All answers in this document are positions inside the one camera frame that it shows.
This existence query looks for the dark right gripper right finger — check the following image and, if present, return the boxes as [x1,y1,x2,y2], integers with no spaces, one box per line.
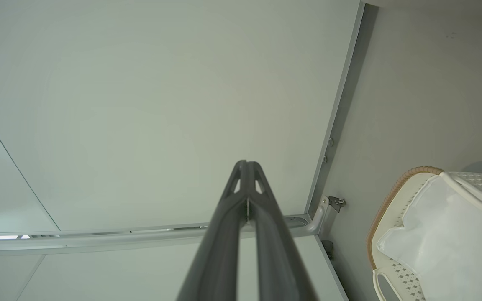
[247,161,319,301]

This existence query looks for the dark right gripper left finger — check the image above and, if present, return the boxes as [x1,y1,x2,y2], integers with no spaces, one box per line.
[176,160,250,301]

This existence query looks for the white laundry basket brown rim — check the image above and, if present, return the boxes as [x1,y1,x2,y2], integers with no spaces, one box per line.
[367,166,482,301]

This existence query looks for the dark metal post bracket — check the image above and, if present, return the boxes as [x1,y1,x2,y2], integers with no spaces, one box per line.
[327,196,347,214]

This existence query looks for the grey partition base rail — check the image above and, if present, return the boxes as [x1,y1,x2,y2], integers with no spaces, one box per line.
[306,0,367,214]

